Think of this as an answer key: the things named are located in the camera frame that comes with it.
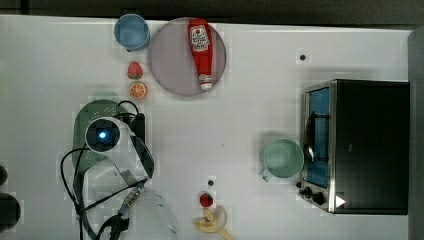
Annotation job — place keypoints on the toy strawberry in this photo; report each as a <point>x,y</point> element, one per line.
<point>134,71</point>

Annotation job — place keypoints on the mint green mug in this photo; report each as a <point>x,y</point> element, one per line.
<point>282,158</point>

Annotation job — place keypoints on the toy orange slice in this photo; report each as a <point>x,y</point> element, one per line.
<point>138,90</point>

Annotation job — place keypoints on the small red toy fruit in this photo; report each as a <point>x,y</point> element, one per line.
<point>206,200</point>

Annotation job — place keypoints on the blue cup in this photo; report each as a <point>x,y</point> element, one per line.
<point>132,32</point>

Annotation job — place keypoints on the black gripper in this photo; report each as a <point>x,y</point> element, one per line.
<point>136,123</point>

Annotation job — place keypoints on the black toaster oven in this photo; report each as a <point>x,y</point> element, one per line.
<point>355,139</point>

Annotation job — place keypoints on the dark cylindrical object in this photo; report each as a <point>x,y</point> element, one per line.
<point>10,211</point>

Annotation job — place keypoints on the grey round plate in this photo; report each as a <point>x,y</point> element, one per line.
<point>171,61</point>

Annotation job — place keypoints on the red plush ketchup bottle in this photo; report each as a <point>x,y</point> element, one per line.
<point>201,46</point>

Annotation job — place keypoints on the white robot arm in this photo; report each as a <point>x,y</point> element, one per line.
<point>113,173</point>

